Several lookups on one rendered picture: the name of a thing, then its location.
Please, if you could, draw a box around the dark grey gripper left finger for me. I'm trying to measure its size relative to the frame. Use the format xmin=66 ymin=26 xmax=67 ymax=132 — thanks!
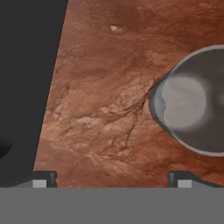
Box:
xmin=8 ymin=171 xmax=58 ymax=189

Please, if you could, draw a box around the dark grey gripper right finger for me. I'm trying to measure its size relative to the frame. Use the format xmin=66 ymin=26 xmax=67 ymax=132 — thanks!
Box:
xmin=167 ymin=171 xmax=224 ymax=189

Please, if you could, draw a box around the clear glass cup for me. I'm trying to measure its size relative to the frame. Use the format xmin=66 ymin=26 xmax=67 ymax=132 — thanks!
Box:
xmin=148 ymin=44 xmax=224 ymax=158

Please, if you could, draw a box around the black hob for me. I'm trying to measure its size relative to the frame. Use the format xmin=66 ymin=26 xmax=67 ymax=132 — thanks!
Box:
xmin=0 ymin=0 xmax=69 ymax=187

